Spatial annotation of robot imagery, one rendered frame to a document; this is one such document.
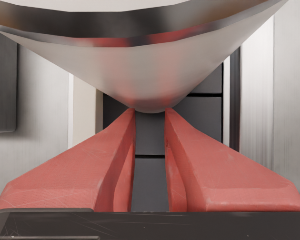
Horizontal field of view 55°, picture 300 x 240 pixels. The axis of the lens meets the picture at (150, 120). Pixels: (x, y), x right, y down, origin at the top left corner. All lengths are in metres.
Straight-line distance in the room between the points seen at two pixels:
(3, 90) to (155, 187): 0.13
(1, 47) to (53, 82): 0.04
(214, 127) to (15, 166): 0.16
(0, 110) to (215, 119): 0.15
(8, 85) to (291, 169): 0.23
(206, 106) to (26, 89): 0.14
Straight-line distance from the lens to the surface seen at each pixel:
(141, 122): 0.18
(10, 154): 0.26
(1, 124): 0.23
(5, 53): 0.24
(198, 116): 0.18
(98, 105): 0.15
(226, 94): 0.19
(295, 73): 0.26
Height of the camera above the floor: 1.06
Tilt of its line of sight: 88 degrees down
